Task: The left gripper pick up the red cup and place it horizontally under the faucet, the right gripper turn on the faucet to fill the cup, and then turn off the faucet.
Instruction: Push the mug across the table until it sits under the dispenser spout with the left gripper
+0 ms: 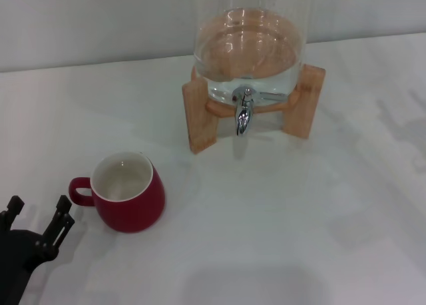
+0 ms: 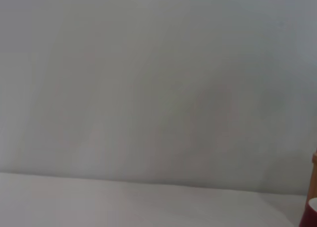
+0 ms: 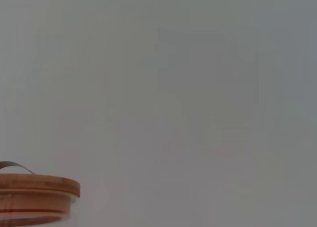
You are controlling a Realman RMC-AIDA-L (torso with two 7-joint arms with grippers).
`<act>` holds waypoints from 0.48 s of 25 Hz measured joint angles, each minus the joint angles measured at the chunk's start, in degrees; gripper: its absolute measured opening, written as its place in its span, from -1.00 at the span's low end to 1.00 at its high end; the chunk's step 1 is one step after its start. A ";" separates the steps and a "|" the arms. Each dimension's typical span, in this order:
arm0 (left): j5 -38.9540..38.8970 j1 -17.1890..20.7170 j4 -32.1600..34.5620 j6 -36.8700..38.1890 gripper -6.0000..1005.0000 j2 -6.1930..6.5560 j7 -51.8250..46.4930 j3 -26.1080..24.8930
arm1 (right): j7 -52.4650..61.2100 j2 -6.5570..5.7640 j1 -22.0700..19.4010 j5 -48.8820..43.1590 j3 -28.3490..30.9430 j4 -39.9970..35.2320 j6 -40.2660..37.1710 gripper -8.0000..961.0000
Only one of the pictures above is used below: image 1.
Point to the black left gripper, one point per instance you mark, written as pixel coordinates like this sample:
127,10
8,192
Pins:
16,258

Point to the red ceramic cup white inside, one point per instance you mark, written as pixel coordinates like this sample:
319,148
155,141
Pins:
133,211

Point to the chrome faucet with lever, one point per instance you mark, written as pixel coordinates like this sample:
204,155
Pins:
243,118

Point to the light wooden dispenser stand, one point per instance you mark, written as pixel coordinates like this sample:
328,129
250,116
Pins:
199,118

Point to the clear glass water dispenser jar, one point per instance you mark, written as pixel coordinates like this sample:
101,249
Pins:
249,35

